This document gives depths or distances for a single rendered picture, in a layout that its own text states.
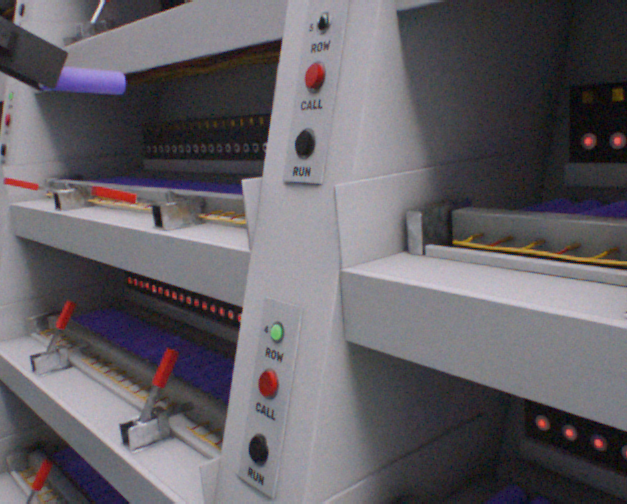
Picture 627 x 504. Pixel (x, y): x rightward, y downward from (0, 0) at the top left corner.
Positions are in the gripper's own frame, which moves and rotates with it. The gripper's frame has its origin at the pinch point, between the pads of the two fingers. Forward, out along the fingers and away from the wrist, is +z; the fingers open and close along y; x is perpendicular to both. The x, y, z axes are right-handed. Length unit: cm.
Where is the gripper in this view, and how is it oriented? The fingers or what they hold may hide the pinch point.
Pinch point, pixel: (8, 48)
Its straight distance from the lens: 56.1
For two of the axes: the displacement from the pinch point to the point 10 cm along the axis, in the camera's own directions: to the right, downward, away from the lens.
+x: -3.2, 9.4, -1.1
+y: -6.2, -1.2, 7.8
